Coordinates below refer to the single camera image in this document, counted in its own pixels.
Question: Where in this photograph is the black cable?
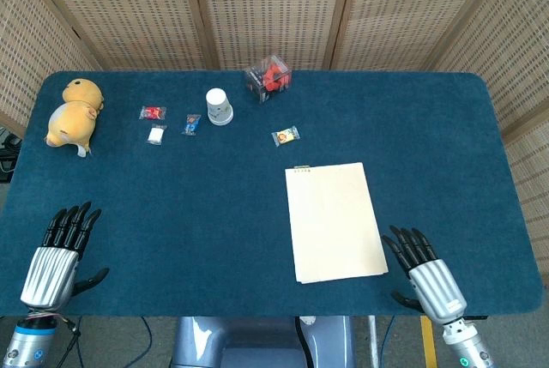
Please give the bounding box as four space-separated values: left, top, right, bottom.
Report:
55 316 85 368

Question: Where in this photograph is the grey-blue robot torso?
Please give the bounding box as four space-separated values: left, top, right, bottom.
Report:
170 315 357 368

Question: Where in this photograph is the blue floor cable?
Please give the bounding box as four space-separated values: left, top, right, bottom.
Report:
128 316 154 365
383 315 398 354

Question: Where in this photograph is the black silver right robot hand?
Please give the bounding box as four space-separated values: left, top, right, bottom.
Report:
381 225 468 325

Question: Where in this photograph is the cream notepad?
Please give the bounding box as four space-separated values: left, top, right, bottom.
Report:
284 162 389 286

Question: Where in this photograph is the yellow candy packet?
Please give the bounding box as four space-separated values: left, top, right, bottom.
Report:
271 125 300 148

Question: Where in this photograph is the woven bamboo folding screen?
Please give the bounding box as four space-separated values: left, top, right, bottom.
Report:
0 0 549 292

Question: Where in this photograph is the red candy packet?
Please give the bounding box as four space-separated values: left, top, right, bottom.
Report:
138 105 167 121

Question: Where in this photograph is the blue table cloth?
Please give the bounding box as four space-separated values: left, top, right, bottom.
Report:
0 69 544 318

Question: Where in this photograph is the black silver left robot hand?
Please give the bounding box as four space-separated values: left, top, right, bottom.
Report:
20 201 110 311

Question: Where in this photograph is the black equipment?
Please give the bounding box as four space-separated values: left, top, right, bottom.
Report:
0 126 22 184

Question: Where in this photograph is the white table leg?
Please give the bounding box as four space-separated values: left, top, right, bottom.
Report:
367 315 381 368

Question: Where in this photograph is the blue candy packet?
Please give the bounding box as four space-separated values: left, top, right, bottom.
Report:
181 113 202 136

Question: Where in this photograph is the clear box with red pieces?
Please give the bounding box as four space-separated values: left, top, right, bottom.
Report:
244 54 293 105

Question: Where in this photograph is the white paper cup stack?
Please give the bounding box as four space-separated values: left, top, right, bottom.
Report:
205 87 235 125

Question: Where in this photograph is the white candy packet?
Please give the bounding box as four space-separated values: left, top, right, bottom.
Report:
146 124 168 146

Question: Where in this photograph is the yellow plush toy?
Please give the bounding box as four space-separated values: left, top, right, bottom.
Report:
43 78 106 159

